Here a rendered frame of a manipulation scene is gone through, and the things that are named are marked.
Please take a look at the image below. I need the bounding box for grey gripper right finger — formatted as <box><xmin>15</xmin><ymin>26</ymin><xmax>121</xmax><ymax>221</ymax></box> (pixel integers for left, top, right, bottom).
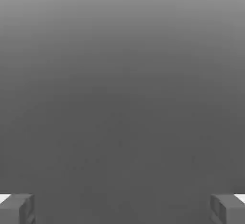
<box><xmin>209</xmin><ymin>193</ymin><xmax>245</xmax><ymax>224</ymax></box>

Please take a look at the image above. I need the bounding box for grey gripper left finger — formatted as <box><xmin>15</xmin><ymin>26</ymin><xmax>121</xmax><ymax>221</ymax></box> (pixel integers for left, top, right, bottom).
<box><xmin>0</xmin><ymin>193</ymin><xmax>36</xmax><ymax>224</ymax></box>

